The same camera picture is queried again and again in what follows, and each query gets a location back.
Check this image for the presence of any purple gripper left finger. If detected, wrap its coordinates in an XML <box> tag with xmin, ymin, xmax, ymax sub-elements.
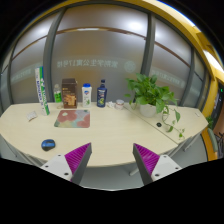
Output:
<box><xmin>40</xmin><ymin>142</ymin><xmax>93</xmax><ymax>185</ymax></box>

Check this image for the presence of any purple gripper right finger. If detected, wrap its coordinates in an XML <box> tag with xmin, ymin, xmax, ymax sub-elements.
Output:
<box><xmin>132</xmin><ymin>143</ymin><xmax>183</xmax><ymax>186</ymax></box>

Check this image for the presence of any blue black computer mouse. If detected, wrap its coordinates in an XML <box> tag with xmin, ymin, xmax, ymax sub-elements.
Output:
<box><xmin>41</xmin><ymin>139</ymin><xmax>55</xmax><ymax>151</ymax></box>

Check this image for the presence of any colourful mouse pad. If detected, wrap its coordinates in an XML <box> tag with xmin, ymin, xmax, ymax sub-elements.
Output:
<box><xmin>54</xmin><ymin>110</ymin><xmax>90</xmax><ymax>128</ymax></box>

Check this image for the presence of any small white jar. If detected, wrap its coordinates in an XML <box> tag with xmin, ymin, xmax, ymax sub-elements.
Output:
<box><xmin>115</xmin><ymin>99</ymin><xmax>124</xmax><ymax>110</ymax></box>

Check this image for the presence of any potted green plant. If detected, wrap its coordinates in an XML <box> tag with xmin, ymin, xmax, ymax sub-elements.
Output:
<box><xmin>125</xmin><ymin>73</ymin><xmax>185</xmax><ymax>139</ymax></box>

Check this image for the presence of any dark blue shampoo bottle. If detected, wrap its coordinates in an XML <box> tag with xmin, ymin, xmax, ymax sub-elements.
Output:
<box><xmin>97</xmin><ymin>79</ymin><xmax>107</xmax><ymax>108</ymax></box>

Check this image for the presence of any white crumpled packet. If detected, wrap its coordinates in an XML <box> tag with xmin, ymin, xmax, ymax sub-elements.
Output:
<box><xmin>106</xmin><ymin>101</ymin><xmax>115</xmax><ymax>108</ymax></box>

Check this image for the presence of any crumpled white wrapper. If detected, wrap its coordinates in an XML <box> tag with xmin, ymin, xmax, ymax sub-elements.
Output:
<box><xmin>26</xmin><ymin>111</ymin><xmax>37</xmax><ymax>121</ymax></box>

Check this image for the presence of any white lotion bottle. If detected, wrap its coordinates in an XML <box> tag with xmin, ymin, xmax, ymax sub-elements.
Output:
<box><xmin>82</xmin><ymin>83</ymin><xmax>92</xmax><ymax>107</ymax></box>

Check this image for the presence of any small green bottle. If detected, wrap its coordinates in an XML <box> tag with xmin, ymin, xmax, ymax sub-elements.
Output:
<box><xmin>54</xmin><ymin>84</ymin><xmax>62</xmax><ymax>103</ymax></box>

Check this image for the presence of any brown carton box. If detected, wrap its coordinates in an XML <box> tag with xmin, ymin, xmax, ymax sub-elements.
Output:
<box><xmin>62</xmin><ymin>78</ymin><xmax>77</xmax><ymax>108</ymax></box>

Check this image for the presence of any green white tall box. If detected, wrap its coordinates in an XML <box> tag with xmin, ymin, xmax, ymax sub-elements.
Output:
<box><xmin>35</xmin><ymin>66</ymin><xmax>50</xmax><ymax>116</ymax></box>

